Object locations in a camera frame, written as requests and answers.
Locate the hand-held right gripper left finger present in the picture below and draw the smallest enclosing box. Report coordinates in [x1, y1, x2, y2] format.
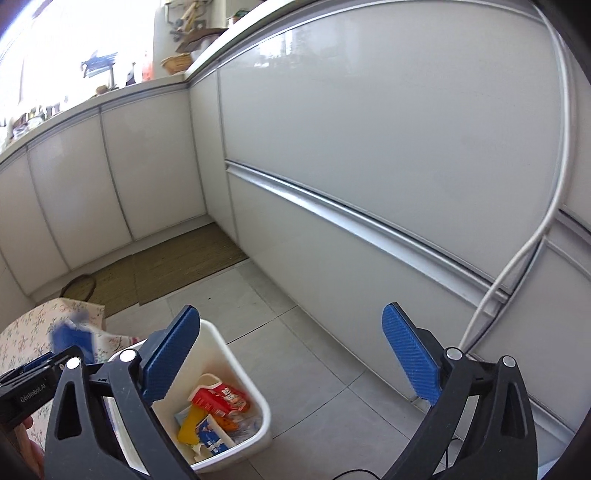
[44, 305, 201, 480]

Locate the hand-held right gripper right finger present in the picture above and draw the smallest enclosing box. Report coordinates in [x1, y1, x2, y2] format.
[382, 302, 539, 480]

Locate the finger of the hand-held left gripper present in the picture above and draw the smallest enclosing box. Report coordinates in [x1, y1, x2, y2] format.
[21, 344, 88, 372]

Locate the blue wrapper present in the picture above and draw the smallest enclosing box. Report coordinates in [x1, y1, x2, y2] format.
[48, 311, 98, 365]

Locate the red white snack packet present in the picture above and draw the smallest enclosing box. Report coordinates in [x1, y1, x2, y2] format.
[190, 385, 252, 418]

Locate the yellow wrapper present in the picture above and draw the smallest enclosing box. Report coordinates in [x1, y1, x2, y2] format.
[178, 404, 208, 446]

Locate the blue white milk carton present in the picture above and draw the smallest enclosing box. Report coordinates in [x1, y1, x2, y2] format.
[194, 413, 236, 457]

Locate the clear plastic bag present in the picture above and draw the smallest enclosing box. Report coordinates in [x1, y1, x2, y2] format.
[226, 408, 264, 439]

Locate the white plastic bin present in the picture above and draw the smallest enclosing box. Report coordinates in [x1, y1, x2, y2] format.
[104, 318, 273, 474]

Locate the person's left hand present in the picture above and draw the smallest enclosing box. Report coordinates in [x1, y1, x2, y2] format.
[0, 415, 47, 476]

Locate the floral tablecloth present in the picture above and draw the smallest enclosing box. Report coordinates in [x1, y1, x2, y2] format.
[0, 298, 144, 462]

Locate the dark oval hoop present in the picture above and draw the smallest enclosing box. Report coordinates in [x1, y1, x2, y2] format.
[60, 274, 98, 303]

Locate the woven floor mat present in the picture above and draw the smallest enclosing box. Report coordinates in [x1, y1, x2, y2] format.
[60, 222, 249, 319]

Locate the white cabinet with narrow doors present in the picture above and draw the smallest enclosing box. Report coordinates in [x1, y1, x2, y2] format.
[0, 76, 208, 298]

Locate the white cabinet with wide drawers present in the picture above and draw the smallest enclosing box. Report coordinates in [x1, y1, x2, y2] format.
[187, 0, 591, 467]

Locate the dish rack with dishes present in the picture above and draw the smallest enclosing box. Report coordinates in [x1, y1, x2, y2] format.
[0, 104, 63, 139]

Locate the wicker basket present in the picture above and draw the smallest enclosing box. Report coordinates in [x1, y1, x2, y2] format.
[161, 54, 192, 75]

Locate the blue rack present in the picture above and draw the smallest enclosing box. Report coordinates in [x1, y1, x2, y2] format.
[81, 50, 118, 77]

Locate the brown wooden tray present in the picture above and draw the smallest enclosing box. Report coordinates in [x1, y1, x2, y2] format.
[175, 28, 227, 54]

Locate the black cable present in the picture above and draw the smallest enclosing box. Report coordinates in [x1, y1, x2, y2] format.
[330, 436, 462, 480]

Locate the white cable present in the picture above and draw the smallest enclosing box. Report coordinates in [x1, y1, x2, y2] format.
[459, 9, 578, 352]

